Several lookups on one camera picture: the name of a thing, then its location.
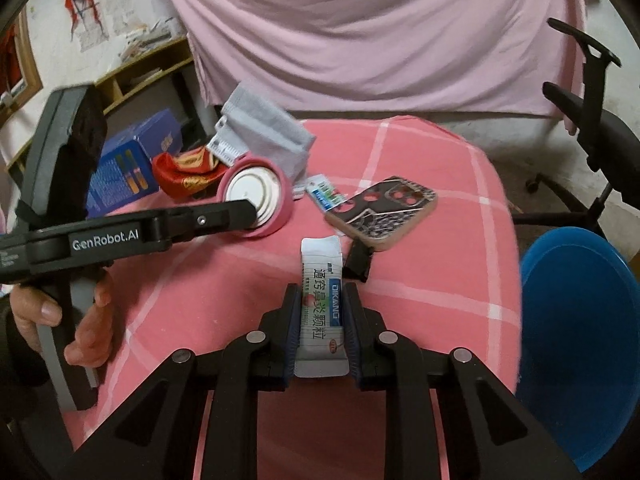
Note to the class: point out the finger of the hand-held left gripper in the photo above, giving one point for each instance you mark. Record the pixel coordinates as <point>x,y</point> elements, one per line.
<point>220,217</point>

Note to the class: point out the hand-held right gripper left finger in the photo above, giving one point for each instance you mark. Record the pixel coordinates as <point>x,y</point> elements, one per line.
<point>291,321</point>

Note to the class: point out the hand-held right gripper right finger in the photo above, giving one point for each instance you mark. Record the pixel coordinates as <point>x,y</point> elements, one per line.
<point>352,321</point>

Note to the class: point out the white medicine sachet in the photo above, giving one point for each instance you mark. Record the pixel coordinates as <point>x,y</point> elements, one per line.
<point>320,280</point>

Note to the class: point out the blue cardboard box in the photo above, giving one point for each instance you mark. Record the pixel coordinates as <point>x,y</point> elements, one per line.
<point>120,175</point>

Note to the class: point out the person's left hand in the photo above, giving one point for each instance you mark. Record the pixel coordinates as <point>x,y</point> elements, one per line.
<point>90,325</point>

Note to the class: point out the red and gold cloth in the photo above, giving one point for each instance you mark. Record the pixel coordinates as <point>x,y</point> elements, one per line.
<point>185,175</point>

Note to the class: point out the small black clip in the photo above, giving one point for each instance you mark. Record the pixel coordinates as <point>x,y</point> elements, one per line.
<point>357,260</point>

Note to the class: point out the white paper tag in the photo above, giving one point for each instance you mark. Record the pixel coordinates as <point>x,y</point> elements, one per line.
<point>226,150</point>

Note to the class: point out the pink checked tablecloth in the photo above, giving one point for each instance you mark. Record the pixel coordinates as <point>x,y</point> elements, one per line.
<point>425,285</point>

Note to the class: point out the grey sock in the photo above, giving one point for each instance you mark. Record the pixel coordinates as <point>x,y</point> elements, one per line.
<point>265,125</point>

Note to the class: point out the small green blue packet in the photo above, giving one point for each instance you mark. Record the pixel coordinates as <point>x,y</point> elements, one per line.
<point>325,192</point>

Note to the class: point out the patterned phone case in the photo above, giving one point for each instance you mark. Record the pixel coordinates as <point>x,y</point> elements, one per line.
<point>380,210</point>

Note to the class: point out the wooden shelf unit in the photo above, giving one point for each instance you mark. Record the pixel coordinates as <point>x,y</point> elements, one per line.
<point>150,57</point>

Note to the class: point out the pile of papers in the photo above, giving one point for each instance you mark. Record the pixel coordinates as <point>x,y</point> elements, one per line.
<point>145,40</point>

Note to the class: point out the blue plastic stool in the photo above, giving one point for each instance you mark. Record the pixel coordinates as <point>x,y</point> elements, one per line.
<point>575,335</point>

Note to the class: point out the pink hanging sheet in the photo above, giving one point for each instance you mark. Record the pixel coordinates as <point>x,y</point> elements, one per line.
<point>375,35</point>

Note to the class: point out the black office chair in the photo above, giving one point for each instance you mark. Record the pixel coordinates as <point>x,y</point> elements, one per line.
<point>600,125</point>

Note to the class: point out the wooden window frame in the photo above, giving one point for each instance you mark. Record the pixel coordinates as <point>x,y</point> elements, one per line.
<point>32,67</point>

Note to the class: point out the red wall hanging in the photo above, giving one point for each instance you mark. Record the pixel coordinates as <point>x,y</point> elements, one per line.
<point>75,2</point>

